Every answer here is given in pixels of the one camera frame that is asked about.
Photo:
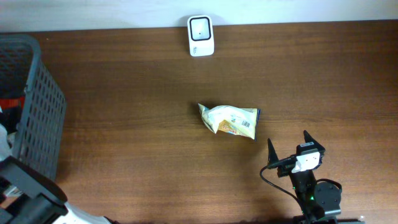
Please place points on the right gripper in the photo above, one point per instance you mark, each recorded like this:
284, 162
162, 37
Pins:
286, 166

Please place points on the orange spaghetti packet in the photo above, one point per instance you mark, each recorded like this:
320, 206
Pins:
12, 103

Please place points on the yellow snack bag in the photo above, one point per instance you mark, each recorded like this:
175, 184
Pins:
230, 119

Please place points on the white barcode scanner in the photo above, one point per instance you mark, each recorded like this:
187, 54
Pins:
200, 36

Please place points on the grey plastic mesh basket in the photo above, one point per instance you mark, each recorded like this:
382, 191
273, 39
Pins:
34, 132

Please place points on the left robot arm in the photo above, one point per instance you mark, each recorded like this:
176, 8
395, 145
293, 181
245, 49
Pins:
29, 197

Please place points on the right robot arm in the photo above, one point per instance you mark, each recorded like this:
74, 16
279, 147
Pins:
318, 199

